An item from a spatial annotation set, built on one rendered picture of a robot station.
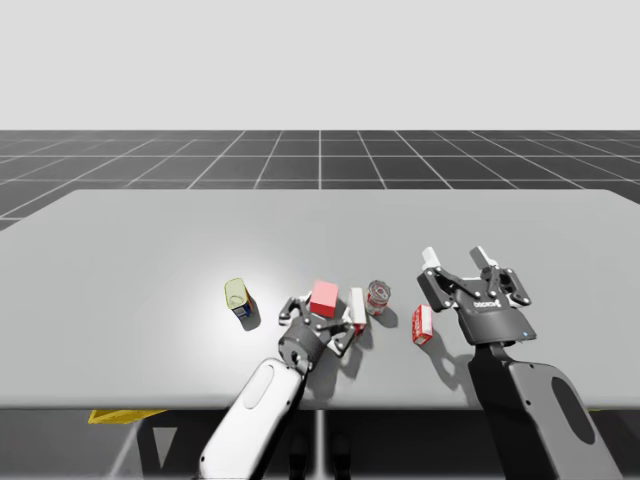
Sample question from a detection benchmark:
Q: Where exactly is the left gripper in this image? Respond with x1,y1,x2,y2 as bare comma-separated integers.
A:
278,295,357,374

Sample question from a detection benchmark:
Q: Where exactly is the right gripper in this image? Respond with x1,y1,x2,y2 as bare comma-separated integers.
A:
417,244,537,346

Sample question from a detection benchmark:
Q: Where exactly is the pink cube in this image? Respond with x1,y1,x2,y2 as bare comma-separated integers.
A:
309,280,338,319

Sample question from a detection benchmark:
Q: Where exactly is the red and white carton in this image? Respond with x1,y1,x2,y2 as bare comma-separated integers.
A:
348,287,368,335

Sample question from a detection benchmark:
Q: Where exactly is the red and white can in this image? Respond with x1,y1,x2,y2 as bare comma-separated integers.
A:
366,279,392,316

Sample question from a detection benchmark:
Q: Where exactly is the green and blue rectangular can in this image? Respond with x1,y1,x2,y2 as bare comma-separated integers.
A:
223,277,254,320

